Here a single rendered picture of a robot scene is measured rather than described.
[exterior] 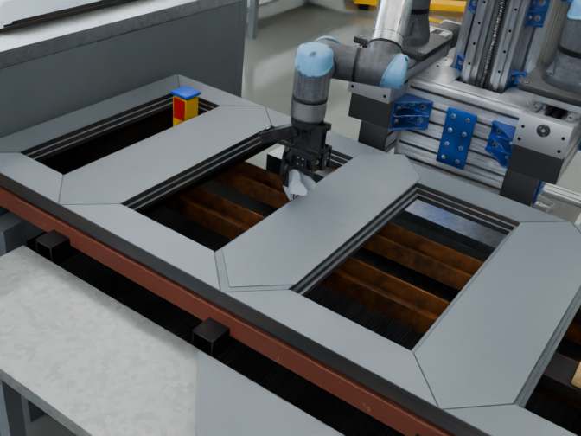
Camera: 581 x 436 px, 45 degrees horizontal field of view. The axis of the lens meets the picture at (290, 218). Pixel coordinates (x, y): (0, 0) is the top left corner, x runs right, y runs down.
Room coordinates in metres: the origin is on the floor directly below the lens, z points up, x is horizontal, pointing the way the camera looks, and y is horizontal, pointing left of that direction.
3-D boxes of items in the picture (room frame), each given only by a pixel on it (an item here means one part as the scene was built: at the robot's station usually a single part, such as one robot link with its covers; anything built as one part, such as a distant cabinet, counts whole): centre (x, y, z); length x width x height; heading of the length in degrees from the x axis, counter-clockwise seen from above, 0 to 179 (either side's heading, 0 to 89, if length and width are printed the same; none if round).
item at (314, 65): (1.39, -0.01, 1.16); 0.09 x 0.08 x 0.11; 170
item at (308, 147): (1.38, -0.02, 1.00); 0.09 x 0.08 x 0.12; 59
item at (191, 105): (1.85, 0.33, 0.78); 0.05 x 0.05 x 0.19; 59
